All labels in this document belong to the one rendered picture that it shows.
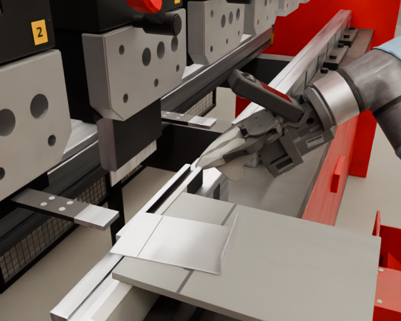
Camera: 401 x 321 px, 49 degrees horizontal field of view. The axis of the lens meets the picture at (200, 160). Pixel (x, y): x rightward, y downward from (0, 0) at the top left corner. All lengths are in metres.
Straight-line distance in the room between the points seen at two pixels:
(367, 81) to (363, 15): 1.90
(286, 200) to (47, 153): 0.60
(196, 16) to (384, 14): 2.08
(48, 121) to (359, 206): 2.33
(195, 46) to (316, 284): 0.30
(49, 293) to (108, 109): 1.66
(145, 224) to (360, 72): 0.37
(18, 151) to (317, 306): 0.31
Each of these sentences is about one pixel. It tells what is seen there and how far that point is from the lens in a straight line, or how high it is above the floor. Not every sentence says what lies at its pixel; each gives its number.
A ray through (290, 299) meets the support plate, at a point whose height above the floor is 1.00.
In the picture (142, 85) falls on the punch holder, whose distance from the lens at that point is 0.42.
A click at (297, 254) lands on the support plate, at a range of 0.52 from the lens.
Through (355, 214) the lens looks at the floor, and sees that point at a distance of 2.49.
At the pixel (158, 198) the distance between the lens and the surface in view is 0.61.
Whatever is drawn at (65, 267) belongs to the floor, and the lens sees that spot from 2.11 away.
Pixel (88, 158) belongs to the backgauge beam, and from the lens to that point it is 0.85.
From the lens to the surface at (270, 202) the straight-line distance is 0.84.
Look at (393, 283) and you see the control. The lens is 0.87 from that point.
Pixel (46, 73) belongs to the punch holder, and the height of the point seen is 1.24.
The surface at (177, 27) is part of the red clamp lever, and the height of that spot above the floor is 1.25.
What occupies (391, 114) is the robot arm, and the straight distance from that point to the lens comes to 0.68.
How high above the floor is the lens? 1.32
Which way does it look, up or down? 27 degrees down
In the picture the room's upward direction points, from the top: straight up
